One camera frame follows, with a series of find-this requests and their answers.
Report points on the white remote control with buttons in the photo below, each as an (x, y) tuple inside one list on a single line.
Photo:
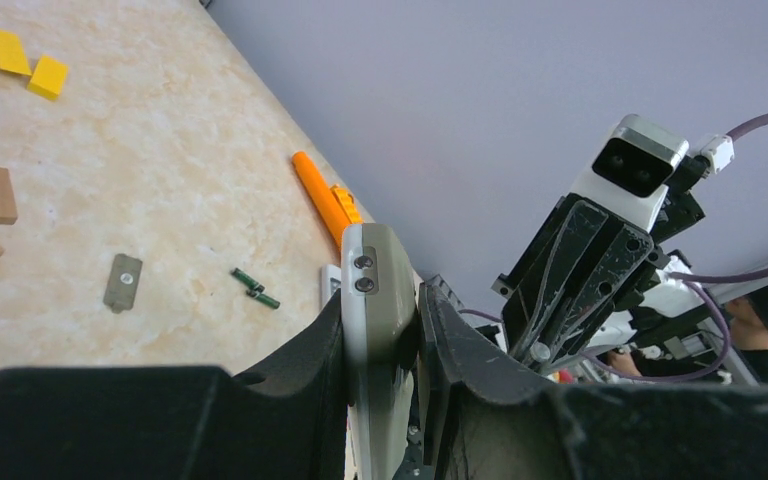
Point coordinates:
[(330, 282)]

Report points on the yellow block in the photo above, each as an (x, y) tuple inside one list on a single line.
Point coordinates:
[(12, 56), (48, 78)]

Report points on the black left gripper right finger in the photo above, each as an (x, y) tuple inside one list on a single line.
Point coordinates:
[(486, 416)]

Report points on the yellow block right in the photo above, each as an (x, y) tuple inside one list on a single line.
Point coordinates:
[(48, 78)]

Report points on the orange toy carrot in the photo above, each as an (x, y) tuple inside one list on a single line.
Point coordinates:
[(319, 192)]

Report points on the yellow block left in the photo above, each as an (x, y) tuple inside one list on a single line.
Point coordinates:
[(12, 56)]

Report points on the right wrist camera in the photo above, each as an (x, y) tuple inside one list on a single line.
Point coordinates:
[(629, 174)]

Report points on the grey remote control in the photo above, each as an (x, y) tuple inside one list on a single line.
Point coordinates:
[(378, 311)]

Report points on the grey battery cover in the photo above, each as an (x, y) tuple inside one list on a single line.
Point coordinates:
[(122, 285)]

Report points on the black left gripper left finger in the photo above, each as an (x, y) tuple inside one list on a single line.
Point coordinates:
[(283, 418)]

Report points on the green battery short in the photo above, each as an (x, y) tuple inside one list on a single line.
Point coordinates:
[(263, 299)]

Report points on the orange toy brick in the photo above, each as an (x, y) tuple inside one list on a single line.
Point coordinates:
[(346, 202)]

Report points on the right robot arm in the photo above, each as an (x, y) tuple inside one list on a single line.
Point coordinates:
[(644, 328)]

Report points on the green battery long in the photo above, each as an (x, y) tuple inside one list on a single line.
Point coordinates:
[(249, 282)]

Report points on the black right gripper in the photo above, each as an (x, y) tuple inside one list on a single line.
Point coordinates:
[(581, 256)]

